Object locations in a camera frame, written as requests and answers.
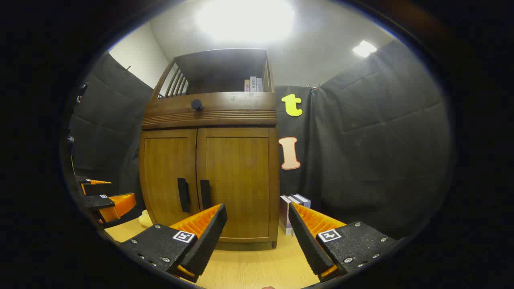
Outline black backdrop cloth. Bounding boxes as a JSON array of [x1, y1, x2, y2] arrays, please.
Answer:
[[68, 40, 454, 241]]

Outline brown wooden shoe cabinet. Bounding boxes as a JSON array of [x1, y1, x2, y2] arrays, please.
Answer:
[[139, 48, 281, 251]]

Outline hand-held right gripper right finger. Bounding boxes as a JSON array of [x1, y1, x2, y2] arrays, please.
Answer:
[[288, 202, 398, 281]]

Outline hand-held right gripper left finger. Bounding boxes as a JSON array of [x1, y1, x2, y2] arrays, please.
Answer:
[[120, 203, 228, 283]]

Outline white and purple book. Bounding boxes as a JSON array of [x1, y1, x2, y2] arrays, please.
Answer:
[[279, 195, 294, 236]]

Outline small ceiling light panel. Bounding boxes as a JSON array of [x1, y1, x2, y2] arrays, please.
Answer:
[[353, 40, 378, 58]]

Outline large ceiling light panel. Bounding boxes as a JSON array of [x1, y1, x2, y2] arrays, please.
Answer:
[[195, 0, 296, 43]]

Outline wooden door black handle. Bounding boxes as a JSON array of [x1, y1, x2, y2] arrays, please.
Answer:
[[196, 127, 280, 244], [139, 128, 198, 228]]

